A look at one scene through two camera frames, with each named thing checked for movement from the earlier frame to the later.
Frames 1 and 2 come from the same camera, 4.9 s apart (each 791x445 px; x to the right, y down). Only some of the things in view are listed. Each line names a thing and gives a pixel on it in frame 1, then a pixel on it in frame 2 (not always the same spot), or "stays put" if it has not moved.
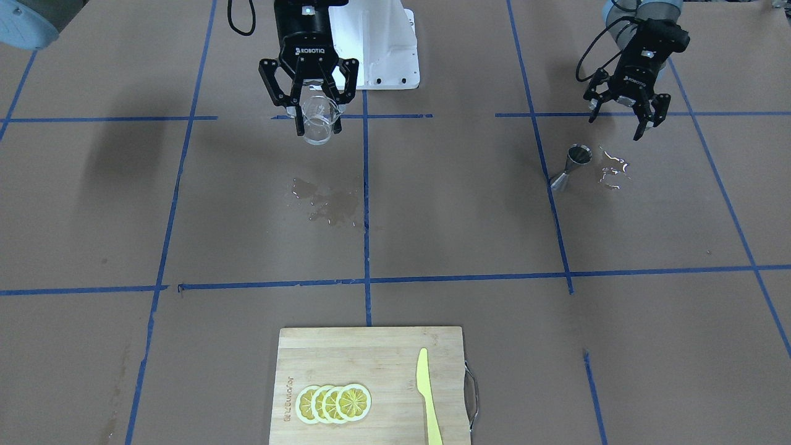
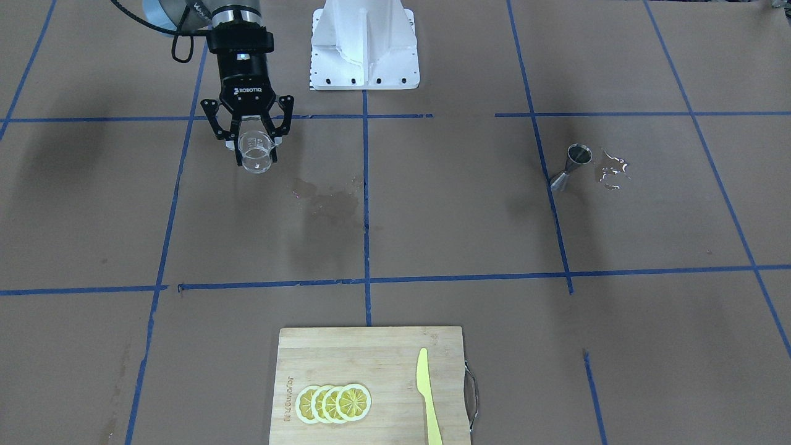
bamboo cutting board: [384, 360] stays put
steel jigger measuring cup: [577, 154] stays put
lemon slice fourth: [303, 408] stays put
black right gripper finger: [349, 67] to [286, 102]
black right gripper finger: [267, 68] to [211, 106]
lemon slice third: [317, 404] stays put
